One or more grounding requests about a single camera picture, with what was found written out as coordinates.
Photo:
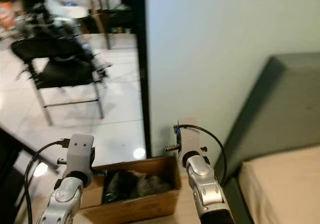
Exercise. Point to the black door frame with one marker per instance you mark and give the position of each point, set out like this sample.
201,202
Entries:
141,59

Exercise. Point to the brown cardboard box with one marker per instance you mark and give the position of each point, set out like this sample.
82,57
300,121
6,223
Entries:
145,209

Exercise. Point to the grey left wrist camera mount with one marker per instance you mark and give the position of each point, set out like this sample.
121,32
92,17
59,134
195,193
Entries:
80,154

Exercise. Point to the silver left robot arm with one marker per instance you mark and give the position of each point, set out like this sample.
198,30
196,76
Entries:
62,204

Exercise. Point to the grey crumpled trash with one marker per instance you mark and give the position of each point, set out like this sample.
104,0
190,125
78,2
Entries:
135,186

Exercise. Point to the silver black equipment pile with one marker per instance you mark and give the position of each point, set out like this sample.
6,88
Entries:
47,19

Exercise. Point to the orange bag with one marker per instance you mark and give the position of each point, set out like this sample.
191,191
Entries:
6,14

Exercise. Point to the black folding chair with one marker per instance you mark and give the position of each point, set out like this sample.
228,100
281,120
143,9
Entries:
65,72

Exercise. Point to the wooden table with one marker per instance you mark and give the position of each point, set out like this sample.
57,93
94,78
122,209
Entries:
93,14

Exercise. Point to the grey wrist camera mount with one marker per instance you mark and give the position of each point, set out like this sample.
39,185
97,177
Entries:
190,136
80,154

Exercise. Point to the black furniture piece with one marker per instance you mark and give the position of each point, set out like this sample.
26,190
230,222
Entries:
7,159

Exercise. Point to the beige sheeted mattress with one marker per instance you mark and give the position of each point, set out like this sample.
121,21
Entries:
285,189

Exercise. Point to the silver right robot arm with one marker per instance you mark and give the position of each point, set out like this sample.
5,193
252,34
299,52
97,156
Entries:
207,189

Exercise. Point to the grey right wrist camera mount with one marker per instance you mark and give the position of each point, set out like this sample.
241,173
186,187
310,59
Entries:
190,136

